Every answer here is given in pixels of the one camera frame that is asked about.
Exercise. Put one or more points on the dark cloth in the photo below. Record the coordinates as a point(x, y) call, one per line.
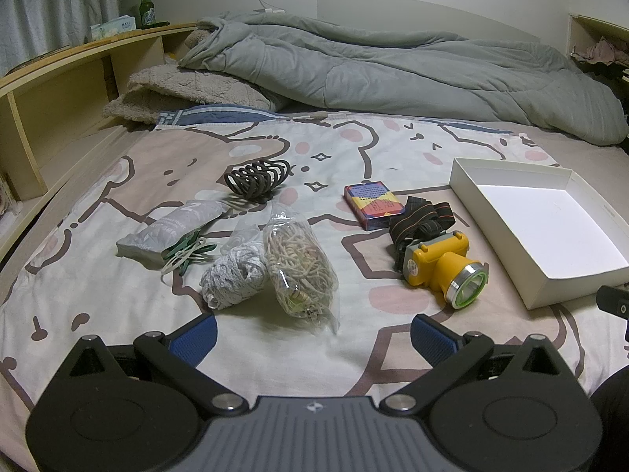
point(614, 403)

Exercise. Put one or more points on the clear bag of rubber bands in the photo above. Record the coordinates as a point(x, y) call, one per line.
point(299, 265)

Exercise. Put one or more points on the grey comforter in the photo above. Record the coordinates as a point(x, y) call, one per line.
point(393, 73)

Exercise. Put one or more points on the pink crumpled clothes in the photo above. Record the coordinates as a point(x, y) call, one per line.
point(604, 51)

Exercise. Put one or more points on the colourful card box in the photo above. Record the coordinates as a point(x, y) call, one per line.
point(373, 204)

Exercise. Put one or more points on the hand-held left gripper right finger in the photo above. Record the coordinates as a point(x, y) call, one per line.
point(432, 340)

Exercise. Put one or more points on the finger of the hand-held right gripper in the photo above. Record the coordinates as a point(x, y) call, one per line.
point(614, 300)

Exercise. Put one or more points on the wooden bedside shelf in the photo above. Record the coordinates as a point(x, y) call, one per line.
point(59, 83)

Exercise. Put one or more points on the green glass bottle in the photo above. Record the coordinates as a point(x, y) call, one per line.
point(146, 12)

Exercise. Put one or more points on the beige fuzzy pillow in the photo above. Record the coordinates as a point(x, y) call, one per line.
point(167, 91)

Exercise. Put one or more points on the grey curtain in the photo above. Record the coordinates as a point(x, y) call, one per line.
point(54, 14)

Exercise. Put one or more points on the white cardboard box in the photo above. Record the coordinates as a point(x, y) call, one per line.
point(545, 221)

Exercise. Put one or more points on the tissue box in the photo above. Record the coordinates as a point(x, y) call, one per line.
point(113, 28)

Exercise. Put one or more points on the printed bear blanket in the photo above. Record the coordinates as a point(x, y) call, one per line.
point(147, 305)

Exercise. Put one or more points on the grey packet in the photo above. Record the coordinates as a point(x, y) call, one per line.
point(167, 228)

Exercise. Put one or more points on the brown plush toy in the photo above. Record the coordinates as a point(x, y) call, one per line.
point(196, 38)

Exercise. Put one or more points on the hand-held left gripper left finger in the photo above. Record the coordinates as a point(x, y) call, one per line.
point(194, 341)

